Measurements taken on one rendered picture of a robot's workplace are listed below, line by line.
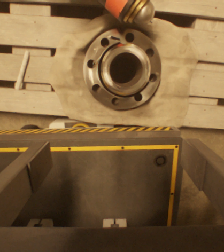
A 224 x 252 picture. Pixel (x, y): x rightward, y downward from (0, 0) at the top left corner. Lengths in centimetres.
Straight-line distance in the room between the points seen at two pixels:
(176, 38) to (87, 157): 49
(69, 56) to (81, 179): 40
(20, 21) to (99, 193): 64
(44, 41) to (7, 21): 14
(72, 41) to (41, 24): 13
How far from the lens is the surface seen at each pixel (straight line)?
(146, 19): 48
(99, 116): 63
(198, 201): 116
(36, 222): 73
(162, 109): 68
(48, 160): 17
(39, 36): 72
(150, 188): 61
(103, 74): 41
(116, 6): 47
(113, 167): 56
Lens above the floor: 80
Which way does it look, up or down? 73 degrees down
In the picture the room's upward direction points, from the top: 177 degrees counter-clockwise
